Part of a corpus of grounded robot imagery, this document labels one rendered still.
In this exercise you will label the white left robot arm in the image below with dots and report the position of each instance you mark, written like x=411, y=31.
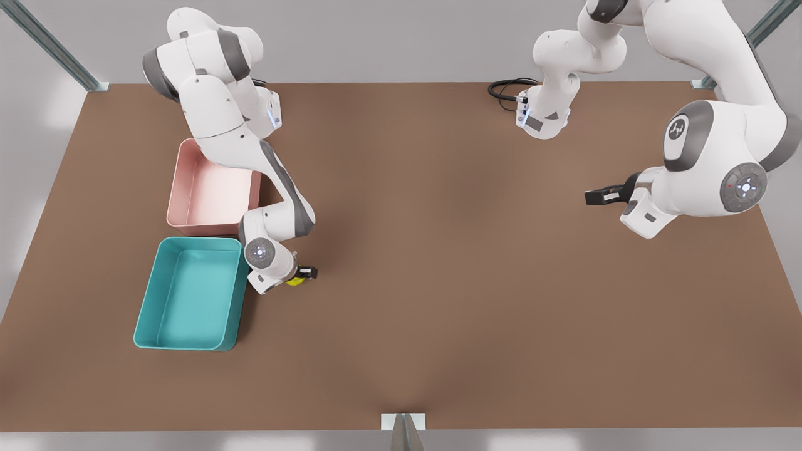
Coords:
x=720, y=131

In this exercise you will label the small yellow fruit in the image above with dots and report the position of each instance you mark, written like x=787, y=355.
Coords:
x=295, y=281

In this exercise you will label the teal rectangular bin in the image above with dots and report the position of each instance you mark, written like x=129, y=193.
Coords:
x=191, y=294

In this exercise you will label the silver frame post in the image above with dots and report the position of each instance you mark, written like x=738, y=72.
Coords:
x=749, y=37
x=403, y=432
x=53, y=47

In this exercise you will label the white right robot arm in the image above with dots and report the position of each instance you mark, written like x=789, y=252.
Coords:
x=213, y=119

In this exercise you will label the pink rectangular bin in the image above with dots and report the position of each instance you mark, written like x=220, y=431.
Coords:
x=210, y=194

